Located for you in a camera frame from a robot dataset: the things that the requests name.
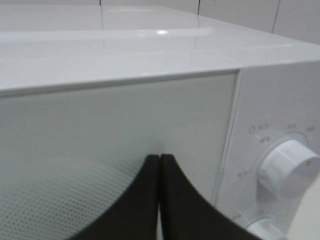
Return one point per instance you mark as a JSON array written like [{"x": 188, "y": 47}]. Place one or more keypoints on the white microwave door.
[{"x": 67, "y": 153}]

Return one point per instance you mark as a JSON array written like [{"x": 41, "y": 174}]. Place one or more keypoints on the white timer knob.
[{"x": 266, "y": 230}]

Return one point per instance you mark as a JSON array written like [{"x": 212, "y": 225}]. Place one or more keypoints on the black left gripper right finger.
[{"x": 186, "y": 215}]

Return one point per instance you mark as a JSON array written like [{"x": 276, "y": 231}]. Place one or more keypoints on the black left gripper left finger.
[{"x": 134, "y": 214}]

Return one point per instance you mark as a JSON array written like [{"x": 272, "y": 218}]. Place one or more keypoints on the white microwave oven body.
[{"x": 276, "y": 99}]

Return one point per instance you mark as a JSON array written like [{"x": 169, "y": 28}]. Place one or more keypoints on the upper white control knob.
[{"x": 289, "y": 169}]

